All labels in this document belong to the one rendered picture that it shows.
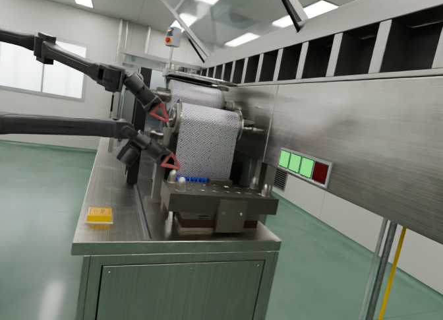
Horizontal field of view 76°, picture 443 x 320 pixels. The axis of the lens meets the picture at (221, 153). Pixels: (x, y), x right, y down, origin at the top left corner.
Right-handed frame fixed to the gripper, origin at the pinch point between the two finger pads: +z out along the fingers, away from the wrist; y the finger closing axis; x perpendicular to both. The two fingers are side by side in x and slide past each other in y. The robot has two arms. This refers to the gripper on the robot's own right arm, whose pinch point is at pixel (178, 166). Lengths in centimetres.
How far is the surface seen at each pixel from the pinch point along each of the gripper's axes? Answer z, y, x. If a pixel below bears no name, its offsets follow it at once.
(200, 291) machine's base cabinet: 23.2, 25.6, -27.0
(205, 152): 5.2, 0.2, 10.7
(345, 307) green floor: 189, -41, -18
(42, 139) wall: -84, -556, -153
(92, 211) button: -17.1, 10.4, -26.4
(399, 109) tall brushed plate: 12, 60, 41
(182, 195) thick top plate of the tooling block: 0.4, 19.9, -5.3
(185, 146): -2.6, 0.3, 7.9
